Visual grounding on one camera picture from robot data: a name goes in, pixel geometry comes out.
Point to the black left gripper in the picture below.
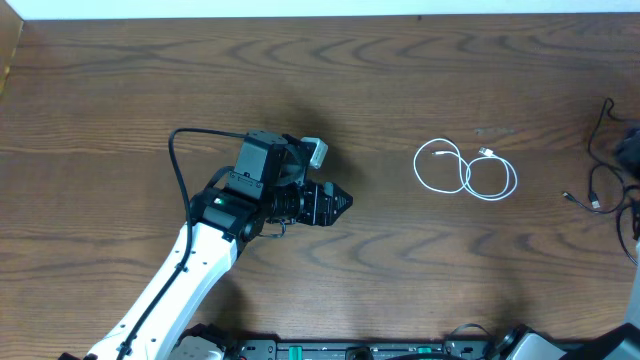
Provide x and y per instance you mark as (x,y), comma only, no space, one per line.
(324,203)

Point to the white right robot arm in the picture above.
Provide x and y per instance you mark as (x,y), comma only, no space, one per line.
(621,343)

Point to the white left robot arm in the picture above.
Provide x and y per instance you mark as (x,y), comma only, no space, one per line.
(221,223)

